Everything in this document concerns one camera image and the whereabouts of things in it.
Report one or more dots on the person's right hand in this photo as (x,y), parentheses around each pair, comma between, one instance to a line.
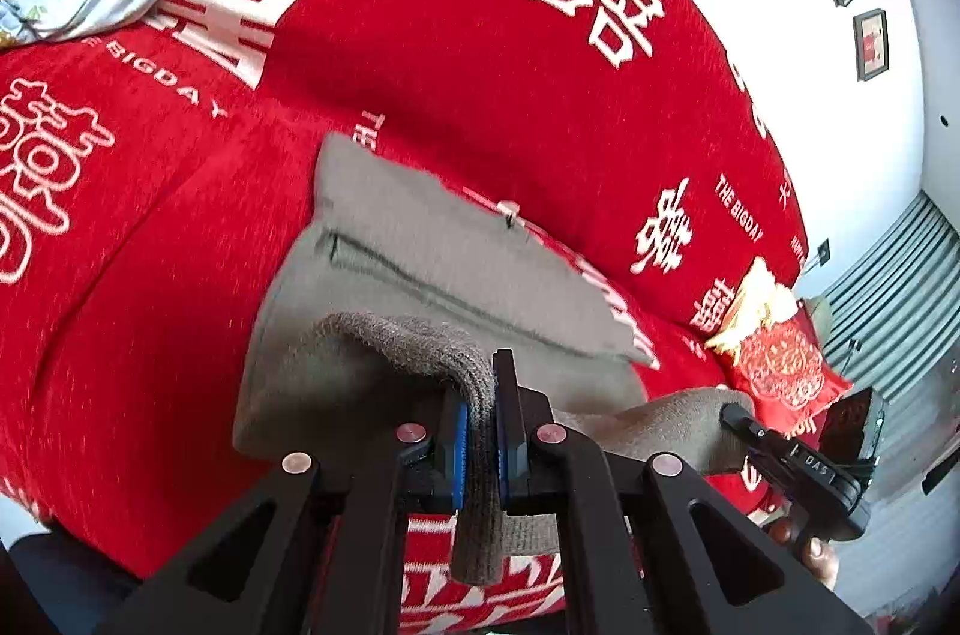
(817,556)

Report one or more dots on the red embroidered pillow near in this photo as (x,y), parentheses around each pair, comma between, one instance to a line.
(771,356)

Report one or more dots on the grey striped radiator panel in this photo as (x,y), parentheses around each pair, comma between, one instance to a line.
(895,312)

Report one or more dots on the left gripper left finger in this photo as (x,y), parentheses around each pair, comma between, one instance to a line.
(311,550)

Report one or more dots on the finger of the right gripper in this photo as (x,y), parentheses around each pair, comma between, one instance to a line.
(743,425)

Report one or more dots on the grey knit garment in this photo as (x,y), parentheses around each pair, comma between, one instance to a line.
(399,289)

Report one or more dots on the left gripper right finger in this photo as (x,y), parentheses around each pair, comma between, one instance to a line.
(649,547)

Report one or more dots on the small red framed picture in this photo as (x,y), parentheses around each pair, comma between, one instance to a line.
(872,44)

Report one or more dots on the red wedding bedspread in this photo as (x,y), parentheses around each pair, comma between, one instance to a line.
(155,177)

